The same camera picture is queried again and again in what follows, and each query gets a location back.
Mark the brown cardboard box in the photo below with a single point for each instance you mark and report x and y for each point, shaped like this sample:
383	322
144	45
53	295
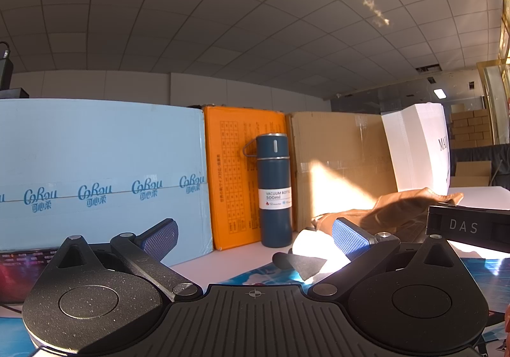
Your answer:
339	162

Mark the large light blue box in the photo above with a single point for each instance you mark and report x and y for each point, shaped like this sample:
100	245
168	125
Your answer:
101	168

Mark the dark blue vacuum bottle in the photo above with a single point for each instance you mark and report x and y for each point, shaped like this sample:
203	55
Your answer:
271	152

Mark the smartphone with lit screen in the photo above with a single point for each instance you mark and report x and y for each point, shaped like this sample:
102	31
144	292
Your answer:
19	270

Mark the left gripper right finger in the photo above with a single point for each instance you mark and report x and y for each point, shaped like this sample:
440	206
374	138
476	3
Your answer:
368	255

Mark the person's right hand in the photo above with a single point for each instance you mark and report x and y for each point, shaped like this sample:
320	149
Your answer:
507	321

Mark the blue printed table mat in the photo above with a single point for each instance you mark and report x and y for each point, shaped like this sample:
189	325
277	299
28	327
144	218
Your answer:
492	275

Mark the black power adapter right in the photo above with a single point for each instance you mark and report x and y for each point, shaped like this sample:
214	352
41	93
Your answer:
6	66

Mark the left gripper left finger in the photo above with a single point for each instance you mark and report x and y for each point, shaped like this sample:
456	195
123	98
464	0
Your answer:
141	255

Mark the orange cardboard box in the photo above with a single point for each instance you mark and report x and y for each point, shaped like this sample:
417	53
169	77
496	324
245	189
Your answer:
232	171

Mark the white paper bag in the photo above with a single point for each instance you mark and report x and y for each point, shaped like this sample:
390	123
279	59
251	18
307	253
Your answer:
419	147

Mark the brown leather jacket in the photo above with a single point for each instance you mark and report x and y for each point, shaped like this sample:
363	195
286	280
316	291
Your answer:
403	214

